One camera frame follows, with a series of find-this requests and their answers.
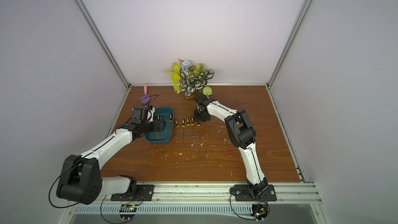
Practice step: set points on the teal plastic storage box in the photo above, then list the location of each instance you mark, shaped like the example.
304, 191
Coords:
164, 136

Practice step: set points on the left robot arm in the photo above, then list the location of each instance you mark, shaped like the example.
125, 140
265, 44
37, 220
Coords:
80, 180

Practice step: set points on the potted plant in glass vase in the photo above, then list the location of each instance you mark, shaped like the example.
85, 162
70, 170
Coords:
189, 78

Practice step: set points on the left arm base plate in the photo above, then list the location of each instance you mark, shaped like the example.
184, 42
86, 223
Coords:
140, 193

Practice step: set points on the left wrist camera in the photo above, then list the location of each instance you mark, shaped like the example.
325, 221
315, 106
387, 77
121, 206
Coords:
150, 112

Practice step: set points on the green spatula wooden handle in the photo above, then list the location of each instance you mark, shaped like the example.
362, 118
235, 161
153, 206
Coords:
207, 91

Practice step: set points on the controller board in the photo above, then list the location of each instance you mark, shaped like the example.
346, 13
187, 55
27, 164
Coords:
260, 211
127, 212

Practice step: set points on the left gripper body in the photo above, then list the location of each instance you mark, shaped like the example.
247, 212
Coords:
151, 126

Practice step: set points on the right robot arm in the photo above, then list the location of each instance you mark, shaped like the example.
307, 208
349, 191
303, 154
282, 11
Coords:
242, 135

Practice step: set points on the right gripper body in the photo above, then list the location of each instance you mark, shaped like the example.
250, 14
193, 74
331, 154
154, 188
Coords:
201, 115

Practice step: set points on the left controller board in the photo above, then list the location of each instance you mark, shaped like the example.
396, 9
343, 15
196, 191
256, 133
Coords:
127, 212

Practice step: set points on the purple heart-shaped spatula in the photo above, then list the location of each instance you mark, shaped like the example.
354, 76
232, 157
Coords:
145, 99

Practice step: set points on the right controller board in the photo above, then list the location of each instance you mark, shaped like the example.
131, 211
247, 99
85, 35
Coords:
260, 211

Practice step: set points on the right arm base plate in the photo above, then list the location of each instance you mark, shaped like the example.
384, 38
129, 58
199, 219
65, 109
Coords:
243, 193

